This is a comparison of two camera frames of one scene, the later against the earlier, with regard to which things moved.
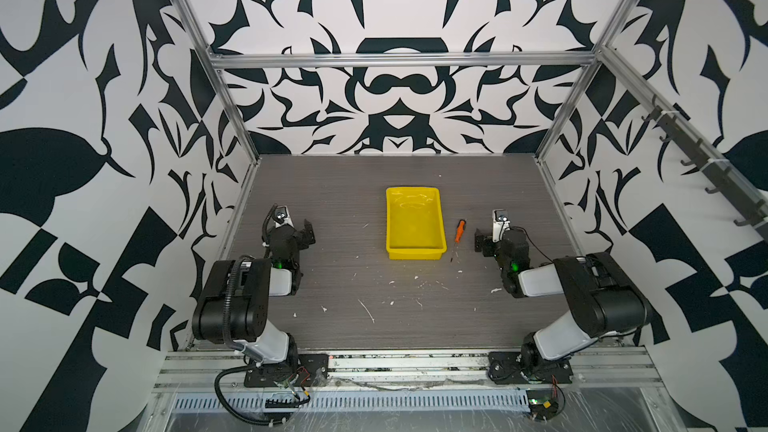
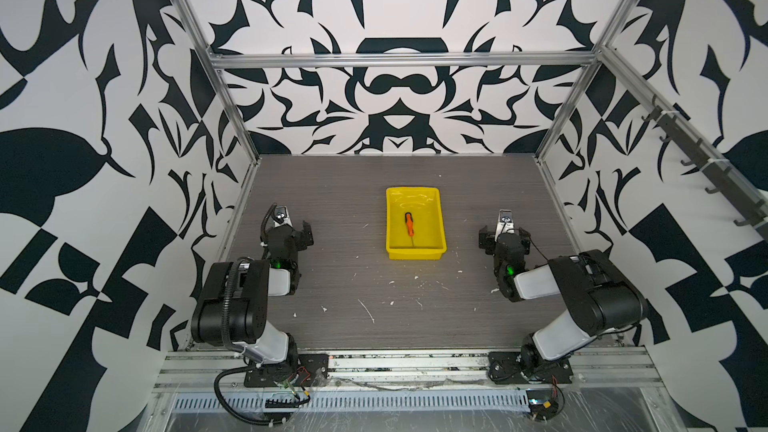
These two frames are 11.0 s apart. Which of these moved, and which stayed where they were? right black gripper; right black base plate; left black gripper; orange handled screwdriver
Moved: orange handled screwdriver
Stayed: right black gripper; right black base plate; left black gripper
